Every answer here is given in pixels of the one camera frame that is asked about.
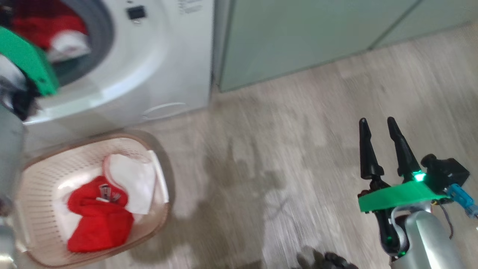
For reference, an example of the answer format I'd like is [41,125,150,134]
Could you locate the thin dark cable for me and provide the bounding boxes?
[433,200,454,239]

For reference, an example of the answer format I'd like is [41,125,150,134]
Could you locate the white front-load washing machine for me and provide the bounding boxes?
[0,0,215,146]

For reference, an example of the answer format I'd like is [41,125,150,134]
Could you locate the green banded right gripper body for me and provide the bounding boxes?
[357,171,451,258]

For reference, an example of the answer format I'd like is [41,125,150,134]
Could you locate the grey rubber door gasket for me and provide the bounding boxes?
[56,0,115,87]

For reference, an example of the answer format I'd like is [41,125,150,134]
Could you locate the red garment white trim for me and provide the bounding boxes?
[9,0,90,51]

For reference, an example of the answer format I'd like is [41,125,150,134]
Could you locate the pale green cabinet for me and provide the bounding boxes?
[215,0,478,93]

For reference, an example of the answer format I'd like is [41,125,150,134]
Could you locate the beige perforated laundry basket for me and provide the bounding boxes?
[13,133,173,269]

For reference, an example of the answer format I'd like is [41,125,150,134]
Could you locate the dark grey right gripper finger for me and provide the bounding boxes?
[359,118,385,180]
[387,117,422,177]

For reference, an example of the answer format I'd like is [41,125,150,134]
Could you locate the round filter cover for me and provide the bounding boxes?
[141,102,188,121]

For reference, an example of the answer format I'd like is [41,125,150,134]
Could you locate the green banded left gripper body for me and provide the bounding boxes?
[0,26,60,97]

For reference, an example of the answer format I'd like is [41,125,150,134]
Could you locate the blue cable connector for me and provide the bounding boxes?
[446,183,478,219]

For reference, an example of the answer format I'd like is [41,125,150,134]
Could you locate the black door latch socket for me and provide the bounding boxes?
[126,5,147,21]

